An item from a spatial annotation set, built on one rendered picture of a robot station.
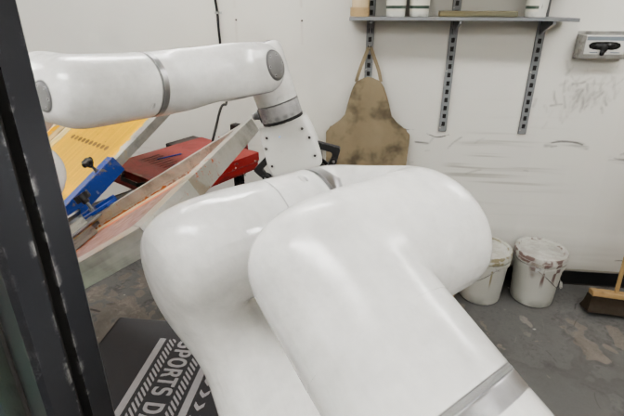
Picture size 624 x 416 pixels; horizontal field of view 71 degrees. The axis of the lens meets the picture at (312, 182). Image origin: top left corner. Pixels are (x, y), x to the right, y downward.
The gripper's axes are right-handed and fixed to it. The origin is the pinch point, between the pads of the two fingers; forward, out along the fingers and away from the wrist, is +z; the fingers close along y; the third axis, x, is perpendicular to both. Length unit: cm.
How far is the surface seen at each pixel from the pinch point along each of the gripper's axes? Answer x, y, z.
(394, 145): 196, 13, 58
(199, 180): -10.0, -14.9, -10.6
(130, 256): -29.2, -18.5, -8.1
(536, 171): 200, 95, 99
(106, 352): 8, -70, 35
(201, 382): 1, -42, 44
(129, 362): 5, -62, 37
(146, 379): 1, -55, 39
